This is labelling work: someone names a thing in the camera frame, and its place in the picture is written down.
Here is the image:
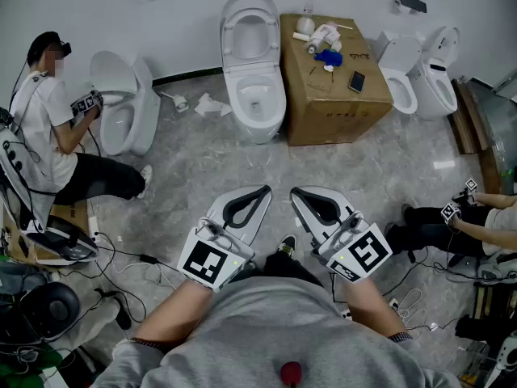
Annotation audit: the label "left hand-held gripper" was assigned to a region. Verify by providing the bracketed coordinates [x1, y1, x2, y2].
[176, 184, 274, 295]

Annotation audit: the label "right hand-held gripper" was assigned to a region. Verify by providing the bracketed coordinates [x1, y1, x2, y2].
[289, 185, 394, 285]

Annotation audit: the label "white toilet bowl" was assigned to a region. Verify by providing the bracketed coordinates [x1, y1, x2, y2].
[223, 61, 288, 146]

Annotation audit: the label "white toilet seat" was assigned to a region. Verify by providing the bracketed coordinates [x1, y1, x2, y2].
[222, 6, 281, 70]

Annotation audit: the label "person's right forearm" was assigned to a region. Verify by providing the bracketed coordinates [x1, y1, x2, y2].
[342, 275, 414, 341]

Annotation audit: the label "person's left forearm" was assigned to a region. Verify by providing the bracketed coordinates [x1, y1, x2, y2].
[131, 275, 216, 356]

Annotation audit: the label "white toilet with round lid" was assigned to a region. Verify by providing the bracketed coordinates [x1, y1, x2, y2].
[88, 50, 163, 158]

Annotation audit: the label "small white toilet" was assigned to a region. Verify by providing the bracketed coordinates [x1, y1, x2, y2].
[376, 30, 424, 116]

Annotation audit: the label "white toilet with black trim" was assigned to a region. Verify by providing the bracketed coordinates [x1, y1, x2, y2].
[410, 25, 462, 121]

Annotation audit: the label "black toilet paper holder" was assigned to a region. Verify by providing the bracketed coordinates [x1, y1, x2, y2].
[390, 0, 428, 16]

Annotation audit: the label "person's black shoe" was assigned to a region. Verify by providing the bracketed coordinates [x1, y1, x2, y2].
[277, 234, 298, 257]

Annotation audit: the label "person's black trousers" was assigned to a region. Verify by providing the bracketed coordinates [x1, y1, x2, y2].
[262, 248, 325, 289]

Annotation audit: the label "large cardboard box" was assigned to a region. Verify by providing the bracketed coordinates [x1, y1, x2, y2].
[279, 12, 395, 148]

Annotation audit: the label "crumpled white paper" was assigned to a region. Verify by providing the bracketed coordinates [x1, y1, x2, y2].
[193, 91, 234, 118]

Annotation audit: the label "person's grey sweatshirt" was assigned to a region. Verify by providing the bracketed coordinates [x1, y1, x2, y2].
[91, 275, 462, 388]

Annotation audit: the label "white floor pipe piece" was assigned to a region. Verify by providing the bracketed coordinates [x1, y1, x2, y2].
[160, 91, 190, 114]

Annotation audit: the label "black smartphone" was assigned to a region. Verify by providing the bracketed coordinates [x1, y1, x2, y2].
[348, 70, 368, 94]

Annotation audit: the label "blue cloth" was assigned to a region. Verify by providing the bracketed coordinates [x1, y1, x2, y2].
[314, 48, 344, 68]

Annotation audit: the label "flat cardboard sheet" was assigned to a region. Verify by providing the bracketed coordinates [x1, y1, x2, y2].
[2, 199, 90, 264]

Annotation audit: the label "wooden planks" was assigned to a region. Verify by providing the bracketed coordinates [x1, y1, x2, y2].
[449, 78, 502, 196]

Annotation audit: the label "white and black device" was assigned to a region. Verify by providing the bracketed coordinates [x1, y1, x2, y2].
[445, 252, 517, 285]

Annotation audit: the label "white plastic pipe fitting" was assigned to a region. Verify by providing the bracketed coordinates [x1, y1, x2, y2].
[305, 22, 345, 55]

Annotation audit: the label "glass panel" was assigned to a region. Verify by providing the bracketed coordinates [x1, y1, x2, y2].
[468, 76, 517, 196]

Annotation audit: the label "black round device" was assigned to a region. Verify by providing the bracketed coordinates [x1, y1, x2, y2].
[15, 281, 82, 341]

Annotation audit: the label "green bag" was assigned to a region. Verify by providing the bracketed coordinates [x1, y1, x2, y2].
[0, 344, 72, 384]

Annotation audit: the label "coiled white cable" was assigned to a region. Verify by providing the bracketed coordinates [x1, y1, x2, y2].
[397, 288, 430, 331]

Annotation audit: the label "white and black backpack frame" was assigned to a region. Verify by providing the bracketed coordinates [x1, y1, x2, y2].
[0, 129, 101, 267]

